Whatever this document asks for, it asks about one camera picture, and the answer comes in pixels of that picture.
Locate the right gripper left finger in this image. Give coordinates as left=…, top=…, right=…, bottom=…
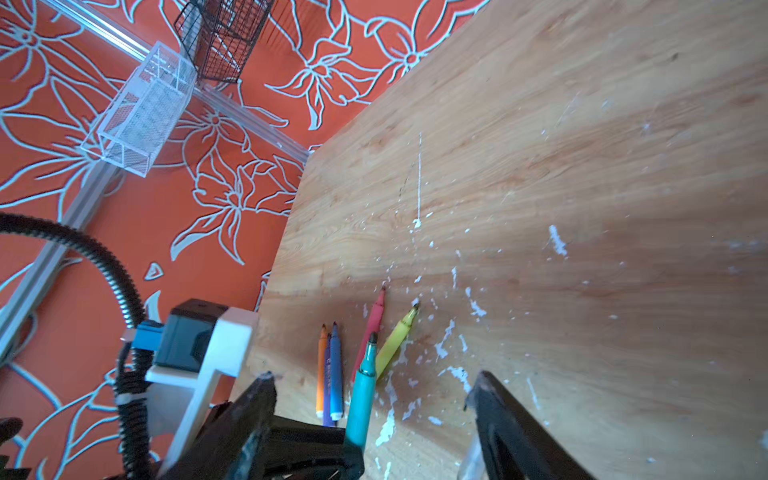
left=158, top=372, right=365, bottom=479

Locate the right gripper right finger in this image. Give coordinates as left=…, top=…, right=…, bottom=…
left=465, top=370, right=593, bottom=479

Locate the clear pen cap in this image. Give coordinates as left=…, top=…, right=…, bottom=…
left=456, top=433, right=486, bottom=480

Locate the green marker pen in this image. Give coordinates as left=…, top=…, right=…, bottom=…
left=345, top=332, right=378, bottom=451

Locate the yellow marker pen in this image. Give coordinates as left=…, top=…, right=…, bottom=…
left=375, top=299, right=420, bottom=377

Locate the pink marker pen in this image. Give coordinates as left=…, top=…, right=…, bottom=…
left=352, top=285, right=387, bottom=381

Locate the purple marker pen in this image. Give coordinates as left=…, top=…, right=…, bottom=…
left=322, top=336, right=336, bottom=427

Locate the orange marker pen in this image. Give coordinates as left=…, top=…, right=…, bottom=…
left=316, top=324, right=331, bottom=426

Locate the blue marker pen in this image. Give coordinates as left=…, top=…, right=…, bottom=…
left=330, top=323, right=344, bottom=421

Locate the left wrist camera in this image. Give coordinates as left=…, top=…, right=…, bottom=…
left=115, top=299, right=259, bottom=479

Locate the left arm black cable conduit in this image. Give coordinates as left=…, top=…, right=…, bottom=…
left=0, top=212, right=157, bottom=480

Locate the white wire mesh basket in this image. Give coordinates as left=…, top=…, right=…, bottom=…
left=79, top=42, right=196, bottom=178

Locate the black wire mesh basket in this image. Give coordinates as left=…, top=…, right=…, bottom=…
left=174, top=0, right=274, bottom=84

